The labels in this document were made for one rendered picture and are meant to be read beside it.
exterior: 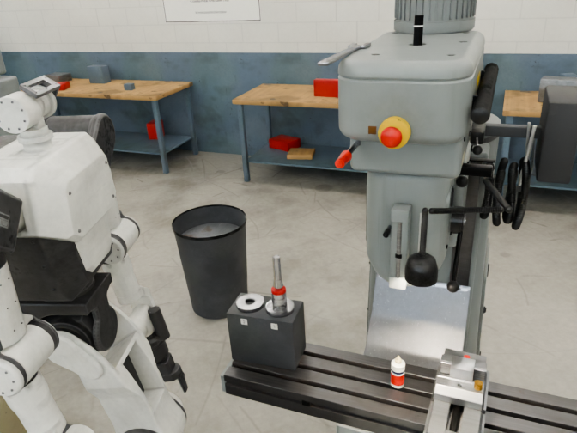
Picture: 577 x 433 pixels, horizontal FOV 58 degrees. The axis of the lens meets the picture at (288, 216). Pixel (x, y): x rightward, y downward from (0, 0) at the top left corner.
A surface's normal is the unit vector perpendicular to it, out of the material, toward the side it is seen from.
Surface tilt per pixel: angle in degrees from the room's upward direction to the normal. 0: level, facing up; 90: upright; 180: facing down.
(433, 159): 90
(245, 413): 0
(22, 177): 42
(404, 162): 90
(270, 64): 90
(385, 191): 90
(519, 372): 0
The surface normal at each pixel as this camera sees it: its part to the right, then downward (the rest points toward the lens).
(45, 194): 0.63, 0.22
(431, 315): -0.35, -0.04
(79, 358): -0.09, 0.43
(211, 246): 0.18, 0.48
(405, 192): -0.37, 0.42
